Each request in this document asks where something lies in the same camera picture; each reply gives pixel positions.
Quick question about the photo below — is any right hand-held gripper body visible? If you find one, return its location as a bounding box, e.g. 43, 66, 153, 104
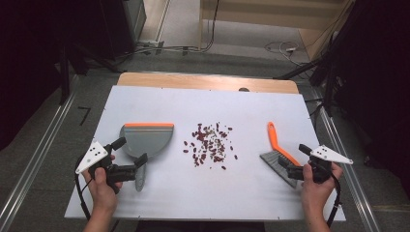
286, 144, 354, 185

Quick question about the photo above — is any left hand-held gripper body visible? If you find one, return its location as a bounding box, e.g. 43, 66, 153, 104
74, 140, 137, 194

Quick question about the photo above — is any grey dustpan with orange edge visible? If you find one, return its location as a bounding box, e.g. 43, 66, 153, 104
119, 122, 175, 193

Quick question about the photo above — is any orange brush with grey bristles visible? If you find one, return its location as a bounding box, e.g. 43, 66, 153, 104
259, 121, 306, 189

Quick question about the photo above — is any pile of red beans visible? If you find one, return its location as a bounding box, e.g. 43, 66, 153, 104
183, 121, 239, 171

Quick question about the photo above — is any person's right hand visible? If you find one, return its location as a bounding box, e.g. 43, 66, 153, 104
300, 161, 344, 211

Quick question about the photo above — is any person's left hand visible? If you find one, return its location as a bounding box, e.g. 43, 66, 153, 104
81, 154, 124, 216

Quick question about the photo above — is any black stand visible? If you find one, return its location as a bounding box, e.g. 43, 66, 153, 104
273, 30, 343, 118

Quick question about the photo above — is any white board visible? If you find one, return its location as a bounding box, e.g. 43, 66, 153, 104
64, 85, 346, 222

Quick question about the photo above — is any wooden table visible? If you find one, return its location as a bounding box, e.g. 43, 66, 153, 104
116, 72, 300, 95

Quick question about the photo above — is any dark cabinet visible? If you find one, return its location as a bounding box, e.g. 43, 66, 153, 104
99, 0, 148, 61

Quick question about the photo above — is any wooden shelf unit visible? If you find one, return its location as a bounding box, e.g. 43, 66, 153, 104
197, 0, 356, 62

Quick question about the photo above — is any metal floor rail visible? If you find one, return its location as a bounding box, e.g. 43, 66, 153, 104
309, 90, 382, 232
0, 75, 80, 232

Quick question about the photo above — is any right hand-held gripper black cable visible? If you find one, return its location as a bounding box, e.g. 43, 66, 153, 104
325, 173, 342, 228

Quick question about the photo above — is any hand-held gripper black cable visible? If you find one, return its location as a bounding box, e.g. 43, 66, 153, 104
325, 173, 342, 228
73, 154, 94, 222

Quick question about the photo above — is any left hand-held gripper black cable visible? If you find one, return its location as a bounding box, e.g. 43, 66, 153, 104
73, 154, 94, 222

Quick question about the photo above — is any white floor cable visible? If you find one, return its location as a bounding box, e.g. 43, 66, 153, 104
264, 41, 308, 67

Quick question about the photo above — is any bundle of floor cables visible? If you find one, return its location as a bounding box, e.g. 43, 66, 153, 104
115, 0, 221, 62

